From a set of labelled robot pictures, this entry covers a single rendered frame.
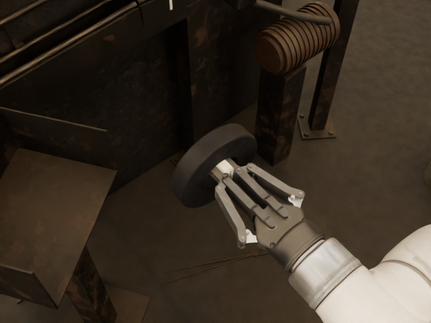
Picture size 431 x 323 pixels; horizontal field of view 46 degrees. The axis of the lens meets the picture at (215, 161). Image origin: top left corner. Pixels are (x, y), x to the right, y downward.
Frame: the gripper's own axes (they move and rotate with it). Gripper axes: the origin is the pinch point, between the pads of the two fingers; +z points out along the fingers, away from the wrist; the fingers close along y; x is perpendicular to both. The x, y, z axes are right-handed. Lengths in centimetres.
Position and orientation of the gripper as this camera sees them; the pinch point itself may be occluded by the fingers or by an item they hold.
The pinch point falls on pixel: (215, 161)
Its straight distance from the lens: 78.4
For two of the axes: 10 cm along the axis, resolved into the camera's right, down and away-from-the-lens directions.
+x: 0.3, -5.5, -8.3
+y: 7.7, -5.2, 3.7
